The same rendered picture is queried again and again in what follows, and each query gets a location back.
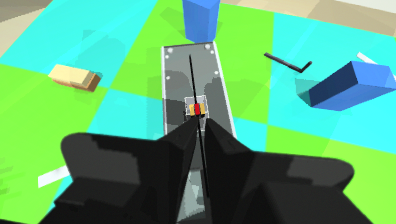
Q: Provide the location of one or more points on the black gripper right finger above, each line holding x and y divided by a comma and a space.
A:
234, 172

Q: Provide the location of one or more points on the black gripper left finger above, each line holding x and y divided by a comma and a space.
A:
163, 163

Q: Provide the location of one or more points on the dark grey l-shaped rod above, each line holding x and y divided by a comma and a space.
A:
300, 70

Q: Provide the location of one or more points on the blue rectangular block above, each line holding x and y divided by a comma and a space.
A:
355, 83
200, 19

